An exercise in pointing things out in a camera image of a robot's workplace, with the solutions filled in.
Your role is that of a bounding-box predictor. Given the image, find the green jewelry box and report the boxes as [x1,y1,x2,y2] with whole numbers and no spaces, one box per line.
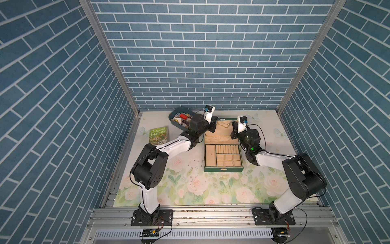
[204,118,243,173]

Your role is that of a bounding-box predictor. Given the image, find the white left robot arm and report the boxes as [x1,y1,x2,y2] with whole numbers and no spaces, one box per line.
[129,112,218,216]

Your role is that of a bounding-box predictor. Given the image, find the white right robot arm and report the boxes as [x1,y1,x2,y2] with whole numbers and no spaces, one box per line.
[231,116,327,223]

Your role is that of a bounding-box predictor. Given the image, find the red box in bin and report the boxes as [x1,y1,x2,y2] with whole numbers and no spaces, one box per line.
[179,113,188,120]

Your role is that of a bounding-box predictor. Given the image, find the teal storage bin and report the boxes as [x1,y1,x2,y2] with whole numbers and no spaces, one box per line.
[168,106,198,131]

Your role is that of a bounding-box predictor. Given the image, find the green illustrated book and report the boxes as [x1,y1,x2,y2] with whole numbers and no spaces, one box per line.
[149,126,169,145]

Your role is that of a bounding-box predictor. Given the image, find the small green circuit board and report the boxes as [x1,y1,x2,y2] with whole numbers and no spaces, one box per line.
[140,229,159,239]

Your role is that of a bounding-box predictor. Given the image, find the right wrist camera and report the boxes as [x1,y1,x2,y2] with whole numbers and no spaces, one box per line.
[238,116,248,133]

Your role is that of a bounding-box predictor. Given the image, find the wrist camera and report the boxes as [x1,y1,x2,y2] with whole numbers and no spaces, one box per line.
[238,116,248,133]
[204,105,215,124]

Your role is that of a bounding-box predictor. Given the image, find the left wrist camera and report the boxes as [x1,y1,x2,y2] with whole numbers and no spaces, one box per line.
[204,105,215,124]

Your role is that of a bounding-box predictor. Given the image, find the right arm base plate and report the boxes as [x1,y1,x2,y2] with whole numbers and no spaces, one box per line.
[251,207,296,226]

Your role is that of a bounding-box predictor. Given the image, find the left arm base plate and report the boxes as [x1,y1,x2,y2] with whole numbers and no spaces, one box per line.
[131,207,174,227]

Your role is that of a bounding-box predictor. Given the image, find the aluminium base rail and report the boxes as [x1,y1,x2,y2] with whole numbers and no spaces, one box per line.
[81,203,347,244]

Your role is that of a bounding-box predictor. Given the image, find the aluminium right corner post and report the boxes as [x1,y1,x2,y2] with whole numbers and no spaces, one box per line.
[276,0,346,116]

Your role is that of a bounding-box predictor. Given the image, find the aluminium corner post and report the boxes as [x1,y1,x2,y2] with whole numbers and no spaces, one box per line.
[79,0,140,117]
[276,0,346,116]

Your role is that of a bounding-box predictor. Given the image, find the aluminium left corner post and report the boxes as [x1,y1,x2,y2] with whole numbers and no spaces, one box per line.
[79,0,140,117]

